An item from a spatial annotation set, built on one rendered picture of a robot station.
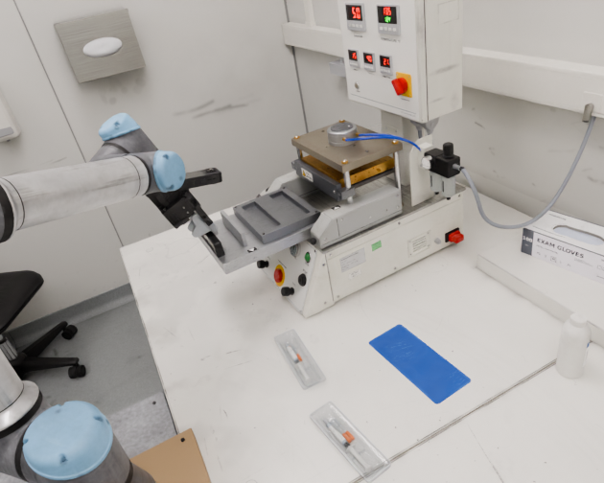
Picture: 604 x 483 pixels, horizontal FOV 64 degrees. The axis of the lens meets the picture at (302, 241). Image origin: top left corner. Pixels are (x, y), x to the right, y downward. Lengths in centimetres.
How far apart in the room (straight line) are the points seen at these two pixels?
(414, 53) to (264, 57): 161
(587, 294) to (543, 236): 17
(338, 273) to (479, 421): 48
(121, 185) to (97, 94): 172
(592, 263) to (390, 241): 47
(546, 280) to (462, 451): 50
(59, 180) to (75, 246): 201
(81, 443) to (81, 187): 38
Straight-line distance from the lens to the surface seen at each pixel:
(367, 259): 128
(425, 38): 121
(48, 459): 86
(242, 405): 112
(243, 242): 119
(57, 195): 78
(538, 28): 148
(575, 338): 107
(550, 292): 127
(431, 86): 124
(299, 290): 128
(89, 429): 86
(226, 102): 269
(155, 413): 119
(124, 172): 87
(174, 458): 105
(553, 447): 104
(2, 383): 92
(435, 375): 111
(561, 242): 131
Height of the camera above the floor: 159
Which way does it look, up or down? 32 degrees down
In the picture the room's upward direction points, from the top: 11 degrees counter-clockwise
